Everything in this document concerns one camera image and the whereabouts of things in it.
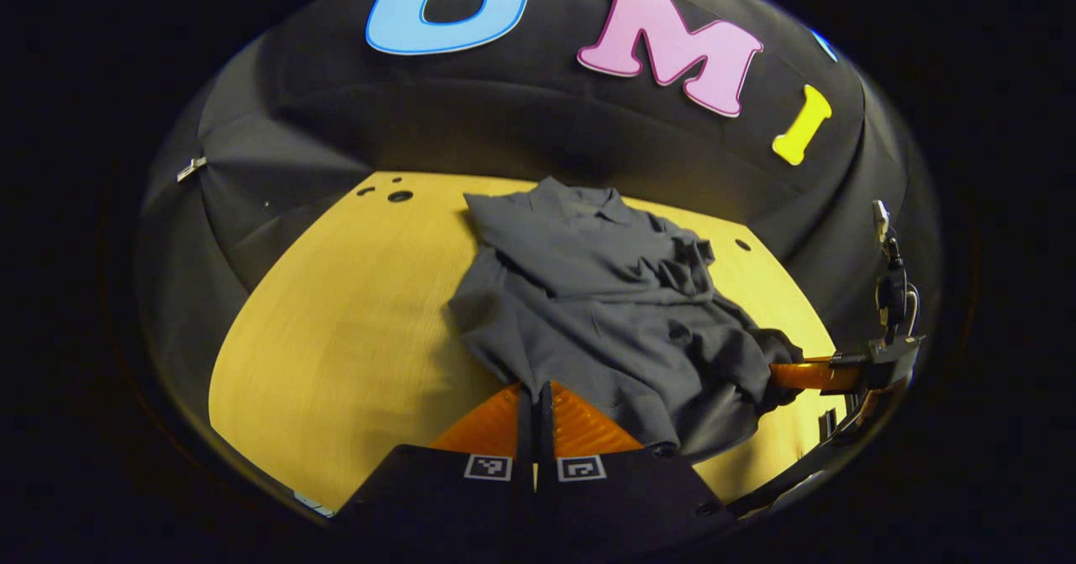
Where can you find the white clip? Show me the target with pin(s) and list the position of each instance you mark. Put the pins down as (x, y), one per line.
(191, 169)

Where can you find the grey long-sleeved shirt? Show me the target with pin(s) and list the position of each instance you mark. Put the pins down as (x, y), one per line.
(588, 312)

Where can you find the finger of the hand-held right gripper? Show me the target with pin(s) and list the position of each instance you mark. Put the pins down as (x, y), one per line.
(811, 376)

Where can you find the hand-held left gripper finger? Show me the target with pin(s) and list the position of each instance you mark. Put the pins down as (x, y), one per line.
(546, 438)
(525, 438)

